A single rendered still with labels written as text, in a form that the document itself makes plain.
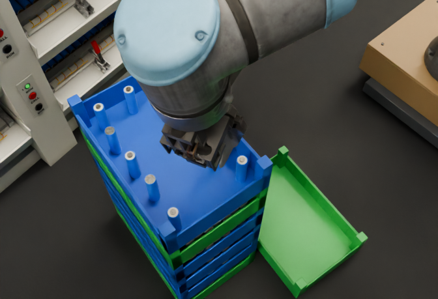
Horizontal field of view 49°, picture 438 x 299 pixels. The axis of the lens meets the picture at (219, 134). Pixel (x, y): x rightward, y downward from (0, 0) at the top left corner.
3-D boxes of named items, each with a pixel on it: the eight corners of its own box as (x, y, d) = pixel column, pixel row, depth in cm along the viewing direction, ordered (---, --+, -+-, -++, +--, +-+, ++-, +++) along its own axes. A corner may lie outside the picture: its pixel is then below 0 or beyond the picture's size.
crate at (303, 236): (360, 249, 116) (368, 237, 109) (295, 299, 110) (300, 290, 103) (281, 160, 129) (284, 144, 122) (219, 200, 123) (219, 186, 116)
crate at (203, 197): (269, 185, 81) (274, 162, 74) (168, 256, 74) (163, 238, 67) (170, 73, 93) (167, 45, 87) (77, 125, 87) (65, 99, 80)
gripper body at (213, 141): (166, 154, 65) (144, 124, 54) (191, 98, 68) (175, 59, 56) (218, 173, 64) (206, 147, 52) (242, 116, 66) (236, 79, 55)
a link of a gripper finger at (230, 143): (216, 172, 73) (200, 153, 65) (231, 138, 75) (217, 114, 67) (234, 179, 72) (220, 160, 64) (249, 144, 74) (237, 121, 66)
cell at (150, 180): (148, 186, 73) (153, 204, 78) (158, 180, 74) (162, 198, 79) (141, 178, 74) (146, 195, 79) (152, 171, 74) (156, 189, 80)
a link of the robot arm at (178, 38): (246, 27, 37) (130, 86, 37) (253, 92, 49) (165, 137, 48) (193, -58, 40) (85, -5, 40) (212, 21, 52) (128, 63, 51)
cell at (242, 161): (248, 179, 81) (250, 160, 75) (239, 185, 80) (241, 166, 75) (241, 171, 82) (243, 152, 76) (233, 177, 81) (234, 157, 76)
